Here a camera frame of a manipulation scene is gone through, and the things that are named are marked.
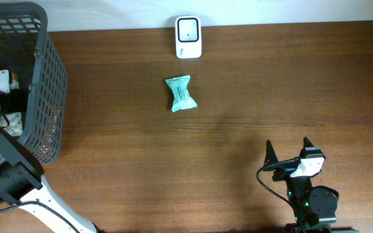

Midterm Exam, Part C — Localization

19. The teal wipes packet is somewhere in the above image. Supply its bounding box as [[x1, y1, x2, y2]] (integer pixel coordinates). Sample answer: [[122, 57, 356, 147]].
[[165, 75, 198, 112]]

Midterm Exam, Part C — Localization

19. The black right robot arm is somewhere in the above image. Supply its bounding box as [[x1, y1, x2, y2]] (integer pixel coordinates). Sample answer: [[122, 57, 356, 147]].
[[259, 137, 339, 232]]

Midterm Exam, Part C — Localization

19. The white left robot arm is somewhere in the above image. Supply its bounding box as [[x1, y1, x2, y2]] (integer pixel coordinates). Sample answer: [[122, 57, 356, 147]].
[[0, 126, 102, 233]]

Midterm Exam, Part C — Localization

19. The white barcode scanner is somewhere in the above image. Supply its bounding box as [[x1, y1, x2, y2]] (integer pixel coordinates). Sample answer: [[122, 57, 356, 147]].
[[175, 16, 202, 59]]

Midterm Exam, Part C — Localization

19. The dark grey plastic basket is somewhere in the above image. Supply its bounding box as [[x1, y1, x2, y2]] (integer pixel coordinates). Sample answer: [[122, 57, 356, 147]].
[[0, 2, 67, 165]]

